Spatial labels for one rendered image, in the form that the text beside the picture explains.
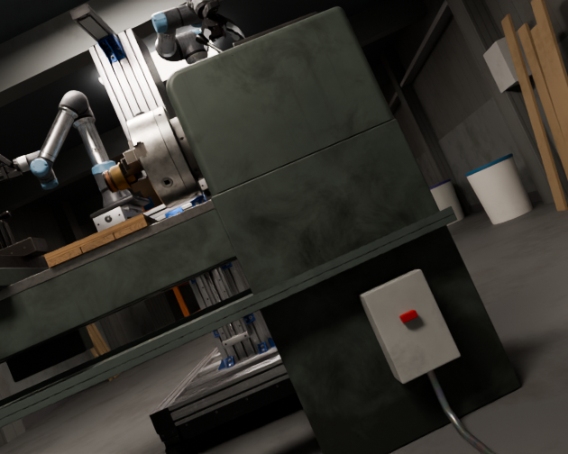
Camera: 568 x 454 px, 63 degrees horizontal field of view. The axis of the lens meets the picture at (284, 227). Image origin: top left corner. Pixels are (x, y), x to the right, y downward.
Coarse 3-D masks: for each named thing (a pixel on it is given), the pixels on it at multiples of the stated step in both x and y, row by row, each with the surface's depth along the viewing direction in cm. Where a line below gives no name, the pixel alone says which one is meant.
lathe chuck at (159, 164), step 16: (128, 128) 143; (144, 128) 142; (144, 144) 140; (160, 144) 140; (144, 160) 139; (160, 160) 140; (160, 176) 141; (176, 176) 143; (160, 192) 144; (176, 192) 147
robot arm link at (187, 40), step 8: (184, 32) 223; (192, 32) 223; (200, 32) 223; (176, 40) 220; (184, 40) 221; (192, 40) 222; (184, 48) 221; (192, 48) 221; (200, 48) 223; (184, 56) 224; (192, 56) 222; (200, 56) 223
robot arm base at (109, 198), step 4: (104, 188) 221; (104, 192) 222; (108, 192) 221; (116, 192) 221; (120, 192) 222; (124, 192) 223; (128, 192) 225; (104, 196) 222; (108, 196) 220; (112, 196) 219; (116, 196) 219; (120, 196) 220; (124, 196) 221; (128, 196) 222; (104, 200) 223; (108, 200) 219; (112, 200) 219; (116, 200) 219; (120, 200) 219; (104, 204) 223; (108, 204) 219
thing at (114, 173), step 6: (120, 162) 154; (114, 168) 151; (108, 174) 150; (114, 174) 150; (120, 174) 150; (108, 180) 150; (114, 180) 150; (120, 180) 150; (126, 180) 151; (132, 180) 153; (108, 186) 150; (114, 186) 151; (120, 186) 151; (126, 186) 153; (114, 192) 154
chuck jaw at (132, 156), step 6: (138, 144) 140; (132, 150) 141; (138, 150) 140; (144, 150) 140; (126, 156) 141; (132, 156) 141; (138, 156) 140; (144, 156) 140; (126, 162) 145; (132, 162) 141; (138, 162) 143; (120, 168) 148; (126, 168) 145; (132, 168) 146; (138, 168) 148; (126, 174) 148; (132, 174) 150
